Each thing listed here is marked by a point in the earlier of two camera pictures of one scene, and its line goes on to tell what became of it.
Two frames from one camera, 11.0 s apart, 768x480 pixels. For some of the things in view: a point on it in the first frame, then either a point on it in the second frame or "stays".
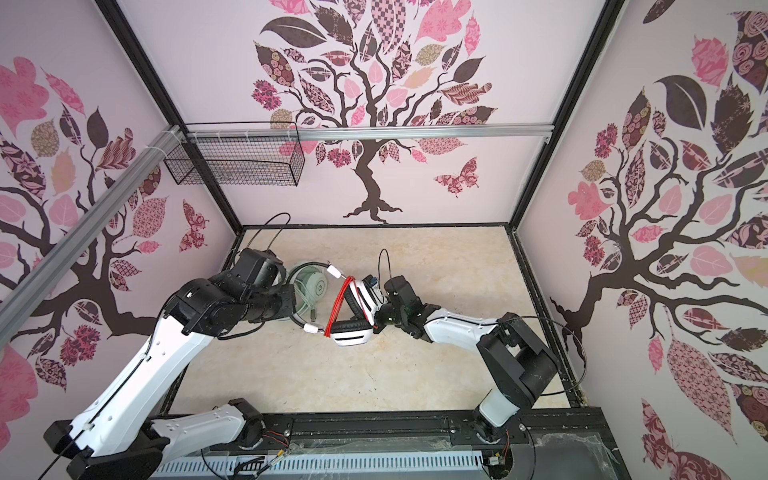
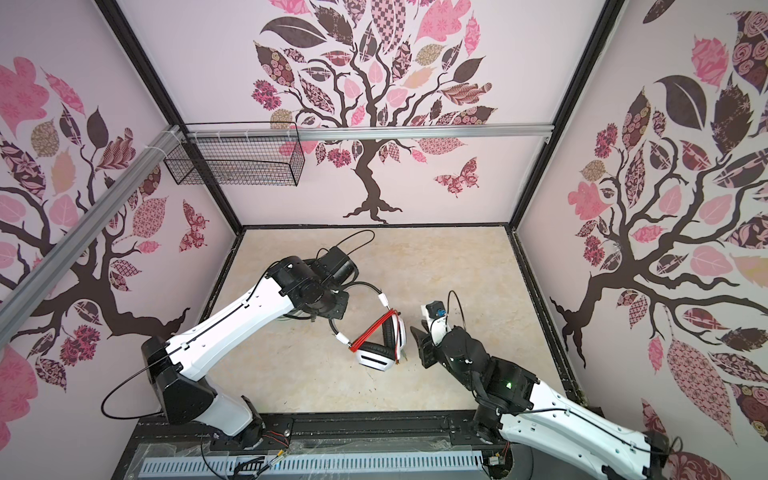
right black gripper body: [389, 317] -> [431, 352]
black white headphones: [344, 333] -> [380, 344]
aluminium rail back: [365, 133] stays
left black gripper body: [272, 304] -> [330, 303]
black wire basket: [238, 153] stays
